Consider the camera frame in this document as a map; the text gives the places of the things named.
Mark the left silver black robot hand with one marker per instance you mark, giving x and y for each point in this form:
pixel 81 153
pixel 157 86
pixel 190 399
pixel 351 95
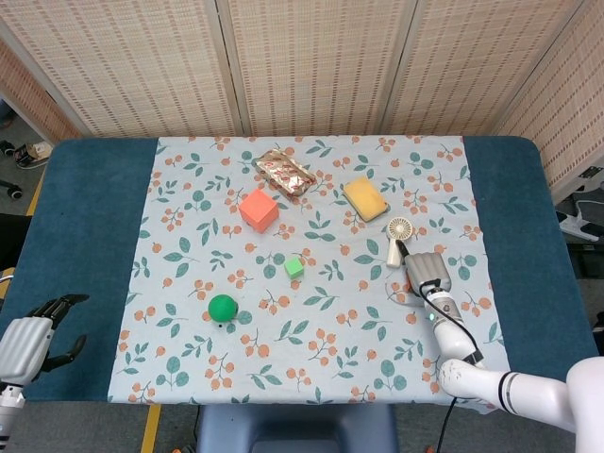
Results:
pixel 23 347

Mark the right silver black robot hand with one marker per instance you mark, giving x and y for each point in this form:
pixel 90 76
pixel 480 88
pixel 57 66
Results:
pixel 427 271

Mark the small white handheld fan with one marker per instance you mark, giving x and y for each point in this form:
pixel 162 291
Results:
pixel 399 229

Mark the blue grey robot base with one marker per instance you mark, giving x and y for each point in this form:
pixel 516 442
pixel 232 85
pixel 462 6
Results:
pixel 297 429

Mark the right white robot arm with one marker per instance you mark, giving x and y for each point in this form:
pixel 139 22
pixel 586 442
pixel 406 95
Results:
pixel 528 389

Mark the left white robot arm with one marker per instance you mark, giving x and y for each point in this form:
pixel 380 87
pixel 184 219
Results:
pixel 9 410

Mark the yellow sponge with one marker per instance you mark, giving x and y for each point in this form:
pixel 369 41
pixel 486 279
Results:
pixel 364 198

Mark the black chair seat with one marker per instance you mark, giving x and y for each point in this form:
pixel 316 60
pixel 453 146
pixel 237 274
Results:
pixel 11 240

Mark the small green foam cube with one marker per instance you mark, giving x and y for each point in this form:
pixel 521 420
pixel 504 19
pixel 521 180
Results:
pixel 293 268

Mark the floral printed tablecloth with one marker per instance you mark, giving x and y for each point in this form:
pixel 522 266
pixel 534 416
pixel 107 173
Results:
pixel 307 354

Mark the dark blue table cover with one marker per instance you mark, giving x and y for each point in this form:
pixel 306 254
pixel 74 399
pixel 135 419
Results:
pixel 89 212

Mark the black chair base leg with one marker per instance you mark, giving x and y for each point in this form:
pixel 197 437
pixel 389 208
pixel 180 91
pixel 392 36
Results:
pixel 13 189

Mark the white power strip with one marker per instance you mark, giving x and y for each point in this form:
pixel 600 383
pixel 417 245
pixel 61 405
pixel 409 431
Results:
pixel 580 222

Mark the gold red snack packet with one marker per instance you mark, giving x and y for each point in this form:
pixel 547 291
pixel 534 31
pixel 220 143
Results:
pixel 285 173

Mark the orange foam cube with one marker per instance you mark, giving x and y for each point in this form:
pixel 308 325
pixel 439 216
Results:
pixel 257 210

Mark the black white shoe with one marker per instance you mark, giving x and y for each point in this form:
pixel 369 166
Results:
pixel 32 155

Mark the black caster wheel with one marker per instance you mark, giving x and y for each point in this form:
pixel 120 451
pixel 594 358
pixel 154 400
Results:
pixel 6 148

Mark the green ball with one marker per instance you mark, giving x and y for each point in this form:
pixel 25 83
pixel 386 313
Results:
pixel 222 308

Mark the woven bamboo screen panel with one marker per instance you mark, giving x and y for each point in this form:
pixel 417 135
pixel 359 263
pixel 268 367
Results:
pixel 316 66
pixel 28 99
pixel 127 66
pixel 472 66
pixel 566 94

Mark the white desk frame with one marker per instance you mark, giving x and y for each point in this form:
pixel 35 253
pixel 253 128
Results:
pixel 28 120

